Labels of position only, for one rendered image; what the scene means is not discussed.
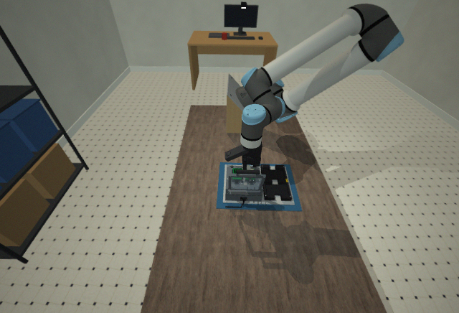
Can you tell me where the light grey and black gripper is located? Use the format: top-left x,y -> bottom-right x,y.
242,141 -> 262,170

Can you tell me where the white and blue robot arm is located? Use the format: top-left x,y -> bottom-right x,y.
225,4 -> 404,162

